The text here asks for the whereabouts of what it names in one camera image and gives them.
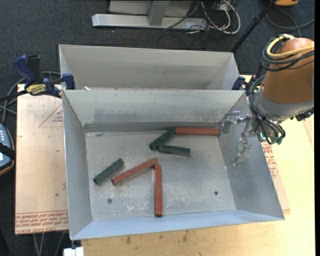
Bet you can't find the grey metal bin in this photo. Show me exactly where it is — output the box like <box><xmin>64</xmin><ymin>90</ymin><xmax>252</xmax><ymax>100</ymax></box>
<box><xmin>58</xmin><ymin>44</ymin><xmax>286</xmax><ymax>241</ymax></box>

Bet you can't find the red-brown flat block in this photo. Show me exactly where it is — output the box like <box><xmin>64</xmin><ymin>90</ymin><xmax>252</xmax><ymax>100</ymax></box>
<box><xmin>111</xmin><ymin>157</ymin><xmax>159</xmax><ymax>186</ymax></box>
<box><xmin>174</xmin><ymin>126</ymin><xmax>221</xmax><ymax>137</ymax></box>
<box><xmin>153</xmin><ymin>163</ymin><xmax>164</xmax><ymax>218</ymax></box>

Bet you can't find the dark green flat block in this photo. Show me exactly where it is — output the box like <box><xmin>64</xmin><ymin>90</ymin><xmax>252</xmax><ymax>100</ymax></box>
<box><xmin>92</xmin><ymin>158</ymin><xmax>125</xmax><ymax>186</ymax></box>
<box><xmin>148</xmin><ymin>128</ymin><xmax>177</xmax><ymax>151</ymax></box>
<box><xmin>158</xmin><ymin>143</ymin><xmax>192</xmax><ymax>158</ymax></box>

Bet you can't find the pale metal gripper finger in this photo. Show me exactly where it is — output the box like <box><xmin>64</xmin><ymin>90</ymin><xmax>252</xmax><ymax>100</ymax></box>
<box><xmin>221</xmin><ymin>111</ymin><xmax>247</xmax><ymax>134</ymax></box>
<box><xmin>232</xmin><ymin>137</ymin><xmax>253</xmax><ymax>167</ymax></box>

